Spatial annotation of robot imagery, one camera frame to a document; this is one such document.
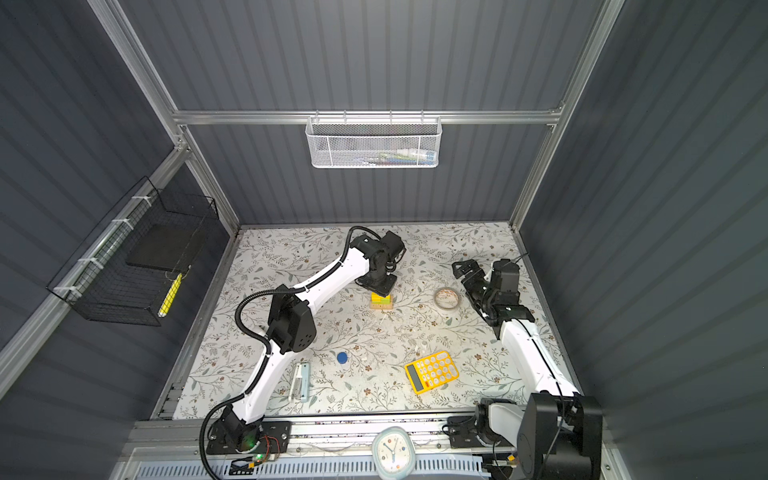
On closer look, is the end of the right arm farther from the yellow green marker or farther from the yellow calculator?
the yellow green marker

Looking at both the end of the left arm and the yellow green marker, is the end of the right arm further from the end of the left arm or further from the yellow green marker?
the yellow green marker

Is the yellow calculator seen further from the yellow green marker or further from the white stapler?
the yellow green marker

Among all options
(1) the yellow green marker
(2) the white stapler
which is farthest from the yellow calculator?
(1) the yellow green marker

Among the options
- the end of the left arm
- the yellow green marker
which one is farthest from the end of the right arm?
the yellow green marker

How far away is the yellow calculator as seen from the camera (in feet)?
2.70
